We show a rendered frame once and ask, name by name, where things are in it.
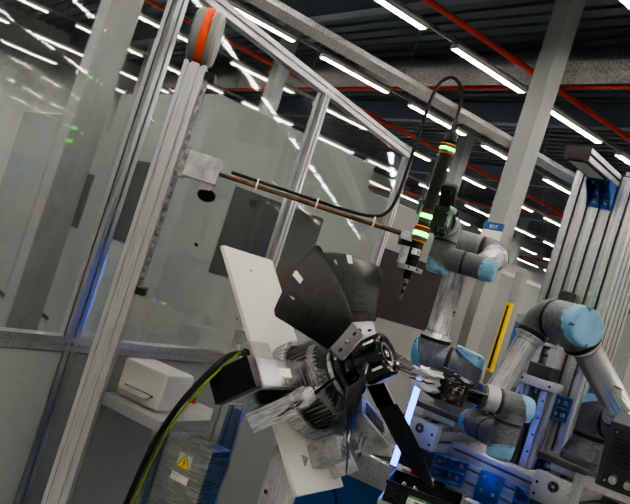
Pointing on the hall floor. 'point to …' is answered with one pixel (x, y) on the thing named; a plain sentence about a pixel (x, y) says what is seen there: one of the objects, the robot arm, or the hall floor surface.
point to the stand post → (225, 425)
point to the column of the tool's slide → (123, 288)
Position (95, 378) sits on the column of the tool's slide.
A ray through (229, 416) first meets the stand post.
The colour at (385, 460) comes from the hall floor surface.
